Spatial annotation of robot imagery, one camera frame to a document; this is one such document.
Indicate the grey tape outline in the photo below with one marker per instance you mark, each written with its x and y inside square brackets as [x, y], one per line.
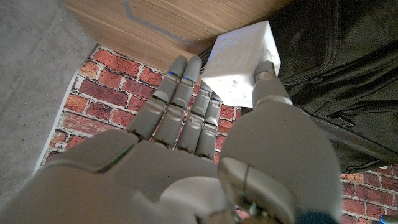
[149, 23]

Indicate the black backpack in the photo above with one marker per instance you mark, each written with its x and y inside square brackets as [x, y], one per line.
[335, 77]

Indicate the small white packet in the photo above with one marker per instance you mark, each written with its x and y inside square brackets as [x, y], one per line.
[239, 62]

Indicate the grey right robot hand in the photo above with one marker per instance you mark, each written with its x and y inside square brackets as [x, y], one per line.
[273, 149]

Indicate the red brick print backdrop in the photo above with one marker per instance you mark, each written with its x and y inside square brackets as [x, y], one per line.
[115, 93]

